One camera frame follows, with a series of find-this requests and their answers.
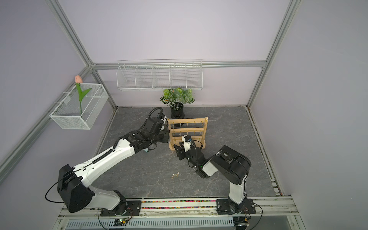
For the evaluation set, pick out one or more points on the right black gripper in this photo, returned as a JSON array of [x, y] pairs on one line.
[[181, 151]]

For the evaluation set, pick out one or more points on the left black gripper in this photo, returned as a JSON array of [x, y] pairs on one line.
[[166, 132]]

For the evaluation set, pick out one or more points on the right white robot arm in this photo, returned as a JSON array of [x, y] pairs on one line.
[[232, 165]]

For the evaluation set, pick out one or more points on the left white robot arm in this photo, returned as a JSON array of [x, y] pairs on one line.
[[75, 183]]

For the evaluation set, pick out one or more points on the wooden jewelry display stand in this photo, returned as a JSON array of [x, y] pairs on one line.
[[195, 127]]

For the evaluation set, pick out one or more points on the potted green plant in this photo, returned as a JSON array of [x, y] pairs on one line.
[[176, 98]]

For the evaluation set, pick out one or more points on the pink artificial tulip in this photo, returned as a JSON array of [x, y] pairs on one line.
[[81, 93]]

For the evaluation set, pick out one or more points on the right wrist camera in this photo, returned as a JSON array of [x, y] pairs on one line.
[[187, 139]]

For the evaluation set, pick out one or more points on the white wire wall shelf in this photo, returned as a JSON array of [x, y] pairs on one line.
[[159, 74]]

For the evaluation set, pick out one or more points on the white slotted cable duct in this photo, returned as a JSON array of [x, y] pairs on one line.
[[152, 223]]

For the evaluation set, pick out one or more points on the white mesh wall basket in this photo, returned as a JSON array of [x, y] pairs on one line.
[[67, 113]]

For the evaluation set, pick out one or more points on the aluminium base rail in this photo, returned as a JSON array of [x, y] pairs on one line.
[[206, 207]]

